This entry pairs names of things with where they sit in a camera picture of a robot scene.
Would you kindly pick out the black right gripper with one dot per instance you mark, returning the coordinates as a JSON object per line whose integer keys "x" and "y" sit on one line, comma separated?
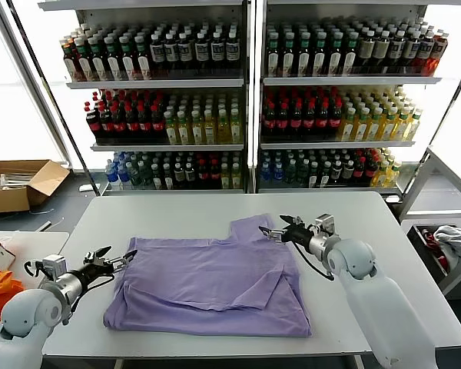
{"x": 301, "y": 236}

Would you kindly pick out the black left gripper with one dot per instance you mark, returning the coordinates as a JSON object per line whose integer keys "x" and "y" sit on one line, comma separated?
{"x": 96, "y": 272}

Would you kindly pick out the purple t-shirt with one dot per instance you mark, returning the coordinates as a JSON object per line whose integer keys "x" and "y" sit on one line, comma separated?
{"x": 199, "y": 280}

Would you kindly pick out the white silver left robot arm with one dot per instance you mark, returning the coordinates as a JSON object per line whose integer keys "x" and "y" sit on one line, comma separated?
{"x": 27, "y": 315}

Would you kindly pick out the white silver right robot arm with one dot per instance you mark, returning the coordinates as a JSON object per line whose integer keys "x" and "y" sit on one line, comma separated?
{"x": 380, "y": 300}

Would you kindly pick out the green tinted bottle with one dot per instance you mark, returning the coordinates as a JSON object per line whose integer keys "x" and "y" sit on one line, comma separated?
{"x": 290, "y": 174}
{"x": 137, "y": 177}
{"x": 302, "y": 174}

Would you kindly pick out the blue water bottle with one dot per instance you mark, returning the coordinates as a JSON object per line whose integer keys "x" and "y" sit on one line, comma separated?
{"x": 125, "y": 178}
{"x": 266, "y": 174}
{"x": 278, "y": 174}
{"x": 113, "y": 178}

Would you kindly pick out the white flat strip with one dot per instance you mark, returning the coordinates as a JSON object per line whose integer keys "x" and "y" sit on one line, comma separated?
{"x": 44, "y": 225}

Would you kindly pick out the small white flat object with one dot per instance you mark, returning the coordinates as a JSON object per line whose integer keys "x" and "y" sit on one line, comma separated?
{"x": 392, "y": 198}
{"x": 87, "y": 188}

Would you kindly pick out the dark bottle grey label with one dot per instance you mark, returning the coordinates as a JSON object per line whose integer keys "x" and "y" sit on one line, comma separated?
{"x": 179, "y": 175}
{"x": 336, "y": 172}
{"x": 190, "y": 175}
{"x": 348, "y": 172}

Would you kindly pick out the crumpled clear plastic wrap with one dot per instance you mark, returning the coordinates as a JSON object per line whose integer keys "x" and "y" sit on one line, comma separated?
{"x": 6, "y": 239}

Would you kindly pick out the orange white carton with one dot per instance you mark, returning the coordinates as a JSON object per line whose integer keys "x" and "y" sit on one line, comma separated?
{"x": 4, "y": 256}

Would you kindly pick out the yellow juice bottle green cap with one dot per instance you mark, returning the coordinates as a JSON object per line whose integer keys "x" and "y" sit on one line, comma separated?
{"x": 374, "y": 128}
{"x": 380, "y": 175}
{"x": 392, "y": 175}
{"x": 361, "y": 128}
{"x": 348, "y": 128}
{"x": 400, "y": 128}
{"x": 413, "y": 128}
{"x": 387, "y": 128}

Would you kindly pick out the open cardboard box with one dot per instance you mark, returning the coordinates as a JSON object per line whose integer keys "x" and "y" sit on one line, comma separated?
{"x": 8, "y": 199}

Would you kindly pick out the dark storage bin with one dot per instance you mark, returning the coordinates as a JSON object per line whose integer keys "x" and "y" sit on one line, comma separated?
{"x": 426, "y": 251}

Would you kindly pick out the red white garment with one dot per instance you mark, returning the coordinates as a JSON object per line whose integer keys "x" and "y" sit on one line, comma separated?
{"x": 430, "y": 237}

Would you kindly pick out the grey metal shelf unit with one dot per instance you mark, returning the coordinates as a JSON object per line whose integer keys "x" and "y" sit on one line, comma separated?
{"x": 158, "y": 84}
{"x": 350, "y": 80}

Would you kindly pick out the white grey crumpled garment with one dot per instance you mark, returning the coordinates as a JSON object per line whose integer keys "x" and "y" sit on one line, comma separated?
{"x": 453, "y": 239}

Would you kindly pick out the dark bottle green white label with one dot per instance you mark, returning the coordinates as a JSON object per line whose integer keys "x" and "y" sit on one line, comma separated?
{"x": 320, "y": 57}
{"x": 304, "y": 57}
{"x": 85, "y": 64}
{"x": 335, "y": 57}
{"x": 350, "y": 57}
{"x": 113, "y": 63}
{"x": 99, "y": 64}
{"x": 143, "y": 62}
{"x": 128, "y": 62}
{"x": 288, "y": 57}
{"x": 273, "y": 57}

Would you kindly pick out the dark bottle white square label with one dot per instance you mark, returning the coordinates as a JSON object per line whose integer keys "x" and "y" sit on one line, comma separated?
{"x": 171, "y": 52}
{"x": 232, "y": 50}
{"x": 217, "y": 50}
{"x": 395, "y": 50}
{"x": 185, "y": 52}
{"x": 201, "y": 51}
{"x": 157, "y": 53}
{"x": 410, "y": 50}

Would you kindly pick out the dark bottle beige label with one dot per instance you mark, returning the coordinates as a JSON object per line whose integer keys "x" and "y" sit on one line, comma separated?
{"x": 366, "y": 51}
{"x": 381, "y": 50}

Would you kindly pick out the red tea bottle white cap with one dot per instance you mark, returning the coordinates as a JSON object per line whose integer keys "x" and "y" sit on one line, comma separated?
{"x": 71, "y": 66}
{"x": 437, "y": 53}

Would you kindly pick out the red bottle blue label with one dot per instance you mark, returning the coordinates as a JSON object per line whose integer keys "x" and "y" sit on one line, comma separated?
{"x": 423, "y": 51}

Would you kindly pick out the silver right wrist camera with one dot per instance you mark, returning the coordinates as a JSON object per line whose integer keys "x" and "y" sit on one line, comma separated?
{"x": 326, "y": 223}

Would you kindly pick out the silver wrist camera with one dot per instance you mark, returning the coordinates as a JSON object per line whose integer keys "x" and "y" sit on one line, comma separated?
{"x": 326, "y": 223}
{"x": 55, "y": 265}

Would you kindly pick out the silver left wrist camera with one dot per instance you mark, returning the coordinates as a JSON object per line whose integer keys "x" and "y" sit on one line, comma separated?
{"x": 55, "y": 265}

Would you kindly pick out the grey metal cart frame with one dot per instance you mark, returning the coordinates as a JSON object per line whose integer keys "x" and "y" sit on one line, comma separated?
{"x": 438, "y": 214}

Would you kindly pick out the grey slanted frame post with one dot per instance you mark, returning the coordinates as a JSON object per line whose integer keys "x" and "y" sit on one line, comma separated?
{"x": 34, "y": 78}

